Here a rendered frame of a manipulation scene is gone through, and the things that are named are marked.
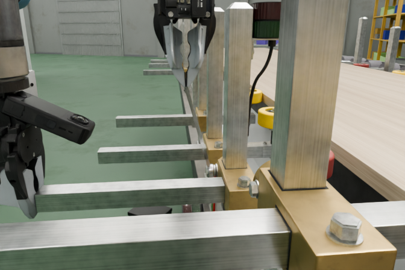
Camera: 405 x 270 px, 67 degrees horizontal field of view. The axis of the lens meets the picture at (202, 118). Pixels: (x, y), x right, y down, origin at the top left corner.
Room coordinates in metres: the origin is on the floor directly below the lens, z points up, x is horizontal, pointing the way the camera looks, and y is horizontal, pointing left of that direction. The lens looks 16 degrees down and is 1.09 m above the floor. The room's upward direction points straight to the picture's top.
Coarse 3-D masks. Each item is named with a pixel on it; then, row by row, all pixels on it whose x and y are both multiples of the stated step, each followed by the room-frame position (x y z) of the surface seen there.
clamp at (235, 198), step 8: (224, 168) 0.47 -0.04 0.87; (240, 168) 0.47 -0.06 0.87; (248, 168) 0.47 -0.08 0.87; (224, 176) 0.44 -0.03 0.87; (232, 176) 0.44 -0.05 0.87; (240, 176) 0.44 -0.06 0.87; (248, 176) 0.44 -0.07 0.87; (224, 184) 0.43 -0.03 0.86; (232, 184) 0.41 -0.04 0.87; (232, 192) 0.39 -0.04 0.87; (240, 192) 0.39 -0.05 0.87; (248, 192) 0.40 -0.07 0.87; (224, 200) 0.43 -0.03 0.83; (232, 200) 0.39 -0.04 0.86; (240, 200) 0.39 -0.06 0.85; (248, 200) 0.40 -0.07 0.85; (256, 200) 0.40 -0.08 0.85; (232, 208) 0.39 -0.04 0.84; (240, 208) 0.39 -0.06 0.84; (248, 208) 0.40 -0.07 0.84; (256, 208) 0.40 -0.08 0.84
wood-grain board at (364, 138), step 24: (264, 48) 3.30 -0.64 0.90; (264, 72) 1.42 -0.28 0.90; (360, 72) 1.43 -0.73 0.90; (384, 72) 1.43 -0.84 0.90; (264, 96) 0.93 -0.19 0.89; (360, 96) 0.89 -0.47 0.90; (384, 96) 0.90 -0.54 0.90; (336, 120) 0.65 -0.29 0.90; (360, 120) 0.65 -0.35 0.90; (384, 120) 0.65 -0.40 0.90; (336, 144) 0.50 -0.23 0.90; (360, 144) 0.50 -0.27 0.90; (384, 144) 0.50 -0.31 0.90; (360, 168) 0.43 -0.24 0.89; (384, 168) 0.40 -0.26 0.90; (384, 192) 0.37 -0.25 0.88
